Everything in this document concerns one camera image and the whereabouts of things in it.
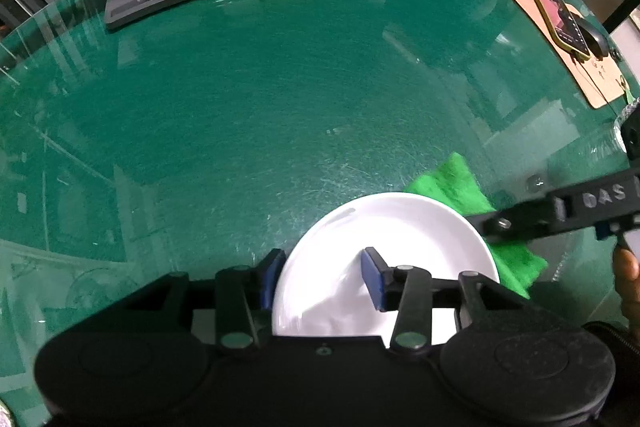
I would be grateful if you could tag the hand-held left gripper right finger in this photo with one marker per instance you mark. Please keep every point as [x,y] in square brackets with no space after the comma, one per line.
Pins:
[372,277]

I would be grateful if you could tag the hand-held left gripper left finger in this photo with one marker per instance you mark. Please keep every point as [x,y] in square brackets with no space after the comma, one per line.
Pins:
[274,274]

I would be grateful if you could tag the white plate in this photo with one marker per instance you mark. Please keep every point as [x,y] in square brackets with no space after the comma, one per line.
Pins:
[400,227]

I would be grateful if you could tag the black computer mouse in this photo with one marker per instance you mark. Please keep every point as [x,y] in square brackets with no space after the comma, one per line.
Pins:
[595,37]

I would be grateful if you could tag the person's right hand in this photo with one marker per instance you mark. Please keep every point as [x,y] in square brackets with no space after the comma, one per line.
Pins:
[626,269]

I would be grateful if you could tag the cork mouse pad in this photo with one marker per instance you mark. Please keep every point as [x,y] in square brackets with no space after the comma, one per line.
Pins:
[595,82]

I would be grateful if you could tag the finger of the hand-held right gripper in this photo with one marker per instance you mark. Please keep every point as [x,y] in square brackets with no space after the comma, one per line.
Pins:
[520,217]

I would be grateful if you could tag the green cloth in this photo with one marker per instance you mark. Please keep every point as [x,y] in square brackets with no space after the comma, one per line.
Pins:
[450,187]

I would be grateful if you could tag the smartphone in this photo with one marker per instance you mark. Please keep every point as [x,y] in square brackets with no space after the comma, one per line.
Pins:
[562,17]

